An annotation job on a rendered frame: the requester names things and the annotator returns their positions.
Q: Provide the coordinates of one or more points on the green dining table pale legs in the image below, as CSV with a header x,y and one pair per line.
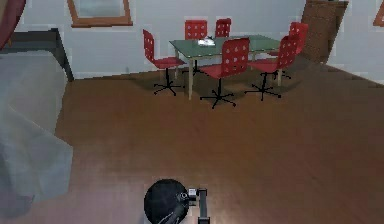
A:
x,y
233,45

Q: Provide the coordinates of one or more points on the red swivel chair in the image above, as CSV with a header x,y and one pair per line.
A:
x,y
223,28
286,53
235,56
149,46
299,33
195,29

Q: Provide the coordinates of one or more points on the wooden framed picture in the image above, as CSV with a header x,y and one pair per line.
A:
x,y
380,18
100,21

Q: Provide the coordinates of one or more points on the grey sofa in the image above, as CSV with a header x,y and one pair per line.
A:
x,y
30,133

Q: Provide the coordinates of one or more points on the black side table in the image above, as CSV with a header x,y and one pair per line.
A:
x,y
40,41

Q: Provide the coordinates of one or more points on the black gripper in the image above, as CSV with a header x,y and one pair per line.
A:
x,y
163,200

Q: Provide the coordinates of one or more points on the brown room door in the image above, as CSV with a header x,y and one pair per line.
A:
x,y
320,30

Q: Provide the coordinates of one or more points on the dark red round object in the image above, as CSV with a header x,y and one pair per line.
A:
x,y
11,16

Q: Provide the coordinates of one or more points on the white dish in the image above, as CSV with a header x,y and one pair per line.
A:
x,y
206,42

